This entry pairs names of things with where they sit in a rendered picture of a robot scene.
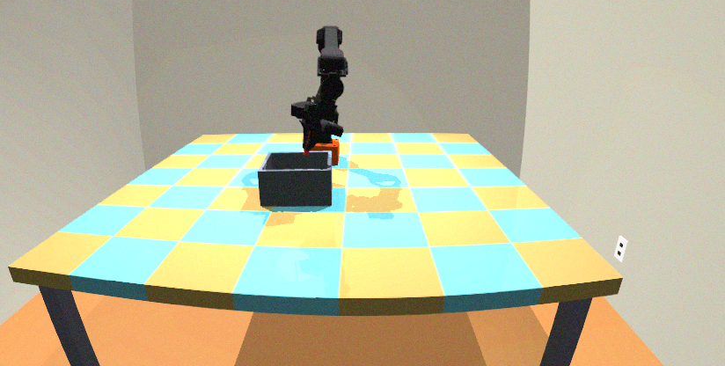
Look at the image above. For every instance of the red peg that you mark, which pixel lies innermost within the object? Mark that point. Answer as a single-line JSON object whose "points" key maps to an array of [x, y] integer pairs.
{"points": [[306, 153]]}

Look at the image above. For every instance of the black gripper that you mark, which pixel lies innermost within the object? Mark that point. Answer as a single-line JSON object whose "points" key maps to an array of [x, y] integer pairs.
{"points": [[322, 125]]}

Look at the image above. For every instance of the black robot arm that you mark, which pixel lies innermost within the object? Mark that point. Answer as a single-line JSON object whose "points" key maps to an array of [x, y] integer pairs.
{"points": [[331, 65]]}

